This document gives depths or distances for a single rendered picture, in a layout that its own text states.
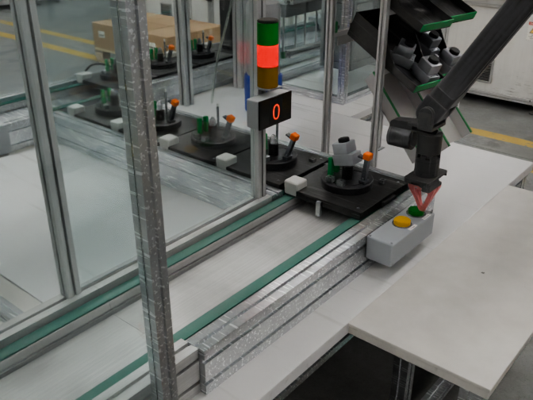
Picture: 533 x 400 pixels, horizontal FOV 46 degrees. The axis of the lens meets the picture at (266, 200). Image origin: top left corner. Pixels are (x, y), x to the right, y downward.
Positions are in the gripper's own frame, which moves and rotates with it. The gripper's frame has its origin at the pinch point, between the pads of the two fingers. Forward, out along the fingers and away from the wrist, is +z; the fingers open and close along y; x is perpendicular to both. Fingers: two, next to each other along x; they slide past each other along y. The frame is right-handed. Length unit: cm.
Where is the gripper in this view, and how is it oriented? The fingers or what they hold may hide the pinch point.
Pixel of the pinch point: (422, 207)
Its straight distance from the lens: 158.8
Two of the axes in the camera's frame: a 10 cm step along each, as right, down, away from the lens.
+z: 0.1, 9.0, 4.4
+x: 7.7, 2.8, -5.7
